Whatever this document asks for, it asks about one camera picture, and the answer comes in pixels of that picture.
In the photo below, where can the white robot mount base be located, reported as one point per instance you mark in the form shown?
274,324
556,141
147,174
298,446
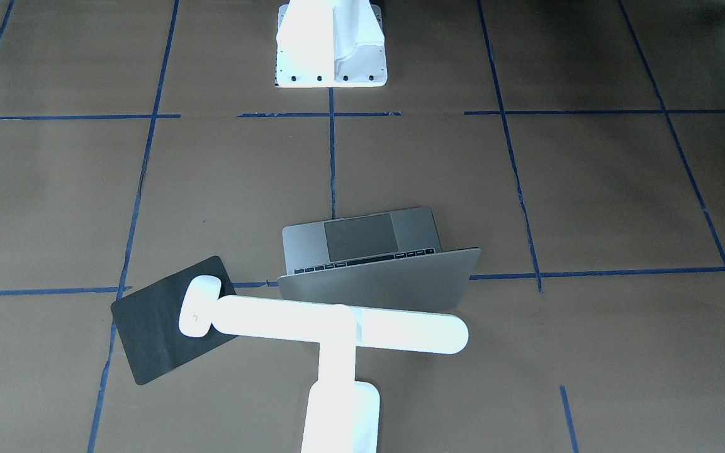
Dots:
330,44

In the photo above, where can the grey laptop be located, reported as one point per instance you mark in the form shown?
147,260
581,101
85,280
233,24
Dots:
391,260

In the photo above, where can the white computer mouse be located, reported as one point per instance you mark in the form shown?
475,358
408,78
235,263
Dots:
204,288

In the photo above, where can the black mouse pad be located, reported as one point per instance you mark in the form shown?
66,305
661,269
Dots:
147,323

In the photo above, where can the white desk lamp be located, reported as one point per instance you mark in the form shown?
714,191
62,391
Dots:
342,414

